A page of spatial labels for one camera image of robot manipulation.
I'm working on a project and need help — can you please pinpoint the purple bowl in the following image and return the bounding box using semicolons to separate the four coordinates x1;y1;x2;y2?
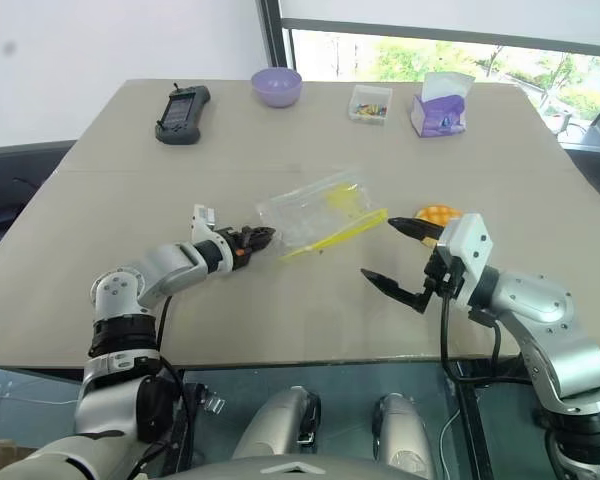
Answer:
250;67;304;109

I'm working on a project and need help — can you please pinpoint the orange snack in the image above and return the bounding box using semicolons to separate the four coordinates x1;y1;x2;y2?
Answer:
413;203;464;249

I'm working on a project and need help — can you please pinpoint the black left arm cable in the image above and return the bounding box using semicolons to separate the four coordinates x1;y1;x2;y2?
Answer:
127;293;189;480

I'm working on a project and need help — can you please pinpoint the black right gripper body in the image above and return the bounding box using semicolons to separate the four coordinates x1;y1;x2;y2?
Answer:
422;244;470;301

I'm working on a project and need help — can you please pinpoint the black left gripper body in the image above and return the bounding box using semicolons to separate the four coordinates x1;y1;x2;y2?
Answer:
225;227;255;273

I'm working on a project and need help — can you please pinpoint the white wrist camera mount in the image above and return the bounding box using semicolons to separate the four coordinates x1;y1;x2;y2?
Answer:
436;213;496;312
189;203;235;275

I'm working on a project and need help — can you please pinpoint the dark window frame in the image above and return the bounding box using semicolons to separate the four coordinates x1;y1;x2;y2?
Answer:
256;0;600;84

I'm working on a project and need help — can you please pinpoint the purple tissue pack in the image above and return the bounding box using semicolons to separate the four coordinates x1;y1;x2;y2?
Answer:
410;70;477;139

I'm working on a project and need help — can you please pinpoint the silver rounded robot leg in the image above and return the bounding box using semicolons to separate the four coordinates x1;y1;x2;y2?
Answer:
376;392;437;480
231;385;323;462

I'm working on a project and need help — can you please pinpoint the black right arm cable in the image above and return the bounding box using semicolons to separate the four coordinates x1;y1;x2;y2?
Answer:
439;292;534;388

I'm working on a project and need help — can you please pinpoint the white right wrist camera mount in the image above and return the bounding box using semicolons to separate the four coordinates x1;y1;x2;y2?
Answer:
436;213;496;312

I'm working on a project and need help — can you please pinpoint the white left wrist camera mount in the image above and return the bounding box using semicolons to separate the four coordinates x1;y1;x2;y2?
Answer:
189;203;235;275

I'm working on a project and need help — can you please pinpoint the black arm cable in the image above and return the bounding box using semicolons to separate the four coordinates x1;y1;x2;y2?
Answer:
127;293;189;480
439;292;534;388

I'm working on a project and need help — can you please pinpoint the black table frame leg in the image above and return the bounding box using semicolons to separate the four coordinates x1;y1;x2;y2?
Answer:
452;358;501;480

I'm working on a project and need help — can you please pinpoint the black chair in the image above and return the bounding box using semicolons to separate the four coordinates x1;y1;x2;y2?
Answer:
0;140;77;270

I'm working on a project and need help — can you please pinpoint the black handheld controller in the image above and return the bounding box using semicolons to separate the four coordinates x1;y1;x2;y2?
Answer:
154;83;213;147

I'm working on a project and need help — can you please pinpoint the clear box of coloured bits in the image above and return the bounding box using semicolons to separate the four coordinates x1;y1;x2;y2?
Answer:
348;84;395;128

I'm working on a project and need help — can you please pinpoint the clear yellow-zip plastic bag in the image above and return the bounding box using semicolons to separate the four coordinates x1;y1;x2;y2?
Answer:
255;166;389;260

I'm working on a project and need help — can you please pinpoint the silver robot torso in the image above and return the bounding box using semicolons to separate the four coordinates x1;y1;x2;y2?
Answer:
177;453;434;480

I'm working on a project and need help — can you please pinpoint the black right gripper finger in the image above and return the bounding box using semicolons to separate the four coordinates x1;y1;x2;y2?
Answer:
386;215;447;247
360;267;437;316

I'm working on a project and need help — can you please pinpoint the white floor cable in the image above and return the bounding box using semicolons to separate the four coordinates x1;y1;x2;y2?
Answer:
438;412;462;480

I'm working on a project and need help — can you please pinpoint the brown cardboard box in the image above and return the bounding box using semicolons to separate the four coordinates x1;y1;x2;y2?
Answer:
0;437;37;477

